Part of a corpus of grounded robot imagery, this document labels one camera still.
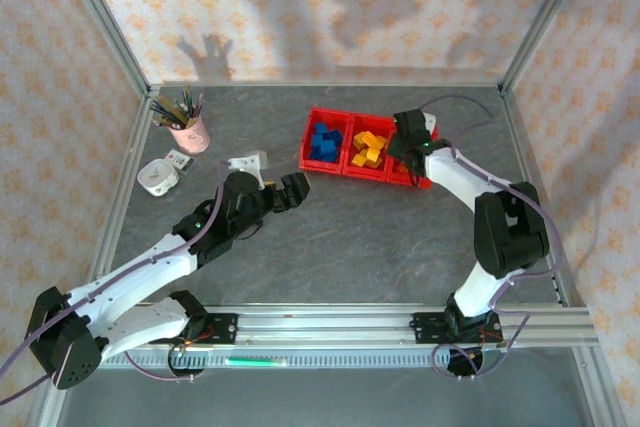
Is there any small printed card pack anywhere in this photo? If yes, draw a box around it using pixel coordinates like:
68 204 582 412
164 148 196 172

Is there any pink pencil cup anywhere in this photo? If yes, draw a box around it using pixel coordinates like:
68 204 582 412
167 115 211 154

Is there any bunch of coloured pencils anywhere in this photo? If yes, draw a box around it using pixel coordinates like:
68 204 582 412
149 85 205 129

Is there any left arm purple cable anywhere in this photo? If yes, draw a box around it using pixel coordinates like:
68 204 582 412
0 159 236 406

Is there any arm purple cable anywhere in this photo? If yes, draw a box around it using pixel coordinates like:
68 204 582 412
419 95 565 381
0 159 236 406

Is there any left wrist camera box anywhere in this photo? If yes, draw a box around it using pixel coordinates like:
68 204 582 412
227 149 269 183

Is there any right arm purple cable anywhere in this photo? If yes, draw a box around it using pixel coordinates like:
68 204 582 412
419 95 565 381

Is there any aluminium back rail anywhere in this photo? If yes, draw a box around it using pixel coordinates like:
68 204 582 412
147 80 504 89

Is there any aluminium side rail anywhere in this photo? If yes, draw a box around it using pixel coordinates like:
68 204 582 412
499 89 574 308
79 89 154 308

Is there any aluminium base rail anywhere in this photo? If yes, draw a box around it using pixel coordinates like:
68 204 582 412
99 302 599 348

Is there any slotted grey cable tray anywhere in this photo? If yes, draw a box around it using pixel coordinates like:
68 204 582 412
102 346 506 371

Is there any aluminium frame post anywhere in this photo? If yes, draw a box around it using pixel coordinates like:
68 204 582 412
498 0 597 98
52 0 154 98

